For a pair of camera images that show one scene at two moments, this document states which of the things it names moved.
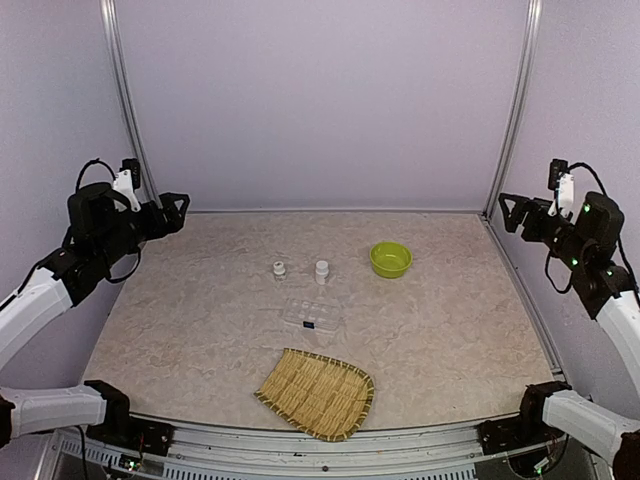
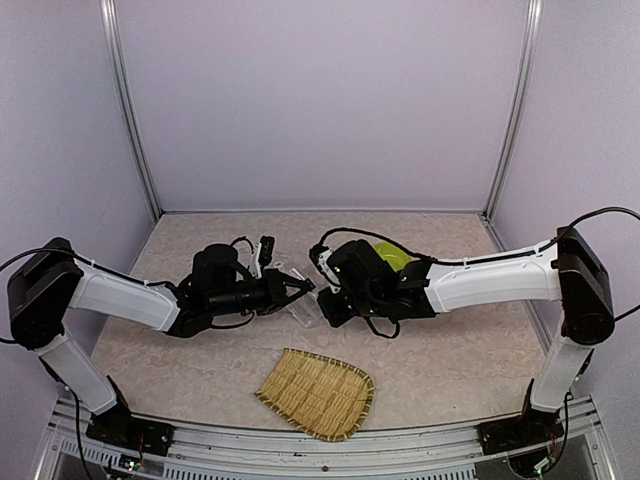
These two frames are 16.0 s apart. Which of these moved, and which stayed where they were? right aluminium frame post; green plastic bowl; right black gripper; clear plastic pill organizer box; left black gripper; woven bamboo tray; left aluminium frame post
Moved: right black gripper; left black gripper; clear plastic pill organizer box
Stayed: green plastic bowl; left aluminium frame post; right aluminium frame post; woven bamboo tray
